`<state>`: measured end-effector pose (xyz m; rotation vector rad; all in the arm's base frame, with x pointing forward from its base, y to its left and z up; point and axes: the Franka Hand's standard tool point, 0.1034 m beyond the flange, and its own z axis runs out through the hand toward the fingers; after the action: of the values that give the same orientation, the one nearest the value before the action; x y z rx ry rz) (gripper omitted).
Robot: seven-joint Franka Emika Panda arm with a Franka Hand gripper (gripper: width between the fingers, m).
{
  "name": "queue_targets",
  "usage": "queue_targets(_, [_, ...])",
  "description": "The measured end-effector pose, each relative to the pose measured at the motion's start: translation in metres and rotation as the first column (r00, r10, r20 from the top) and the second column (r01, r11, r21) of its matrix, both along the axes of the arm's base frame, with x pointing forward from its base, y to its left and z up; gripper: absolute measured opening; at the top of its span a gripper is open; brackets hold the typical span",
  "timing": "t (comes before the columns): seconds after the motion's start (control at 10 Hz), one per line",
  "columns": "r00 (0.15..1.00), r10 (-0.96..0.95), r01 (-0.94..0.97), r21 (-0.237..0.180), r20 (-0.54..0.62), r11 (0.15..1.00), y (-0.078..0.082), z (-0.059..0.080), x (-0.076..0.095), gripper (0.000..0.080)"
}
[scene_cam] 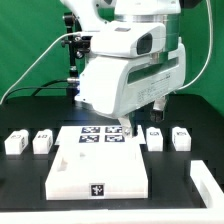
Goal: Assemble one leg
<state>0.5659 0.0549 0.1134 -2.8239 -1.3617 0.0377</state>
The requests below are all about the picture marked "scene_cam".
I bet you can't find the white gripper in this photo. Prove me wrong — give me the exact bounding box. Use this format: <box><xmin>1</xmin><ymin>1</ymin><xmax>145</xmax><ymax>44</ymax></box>
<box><xmin>75</xmin><ymin>43</ymin><xmax>186</xmax><ymax>138</ymax></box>

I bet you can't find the white square tabletop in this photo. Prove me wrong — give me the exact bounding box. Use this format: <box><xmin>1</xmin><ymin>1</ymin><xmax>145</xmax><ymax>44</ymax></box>
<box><xmin>45</xmin><ymin>141</ymin><xmax>148</xmax><ymax>200</ymax></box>

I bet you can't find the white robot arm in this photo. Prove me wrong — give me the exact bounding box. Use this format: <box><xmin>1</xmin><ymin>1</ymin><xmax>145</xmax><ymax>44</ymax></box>
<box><xmin>60</xmin><ymin>0</ymin><xmax>186</xmax><ymax>137</ymax></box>

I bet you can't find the white corner fence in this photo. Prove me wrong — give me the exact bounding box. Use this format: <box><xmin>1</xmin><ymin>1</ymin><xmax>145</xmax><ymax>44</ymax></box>
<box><xmin>0</xmin><ymin>160</ymin><xmax>224</xmax><ymax>224</ymax></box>

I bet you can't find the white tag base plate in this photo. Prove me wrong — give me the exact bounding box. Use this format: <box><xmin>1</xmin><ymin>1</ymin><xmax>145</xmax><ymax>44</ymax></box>
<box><xmin>55</xmin><ymin>125</ymin><xmax>146</xmax><ymax>145</ymax></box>

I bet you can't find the black camera stand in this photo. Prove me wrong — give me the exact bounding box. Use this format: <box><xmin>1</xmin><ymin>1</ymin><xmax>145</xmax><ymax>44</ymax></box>
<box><xmin>61</xmin><ymin>13</ymin><xmax>91</xmax><ymax>98</ymax></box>

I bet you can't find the black cable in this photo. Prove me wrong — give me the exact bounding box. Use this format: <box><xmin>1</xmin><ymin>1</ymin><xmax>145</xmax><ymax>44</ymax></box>
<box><xmin>2</xmin><ymin>78</ymin><xmax>81</xmax><ymax>101</ymax></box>

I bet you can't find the white cable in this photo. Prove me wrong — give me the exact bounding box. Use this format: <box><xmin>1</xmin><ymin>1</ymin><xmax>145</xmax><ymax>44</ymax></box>
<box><xmin>0</xmin><ymin>0</ymin><xmax>214</xmax><ymax>105</ymax></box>

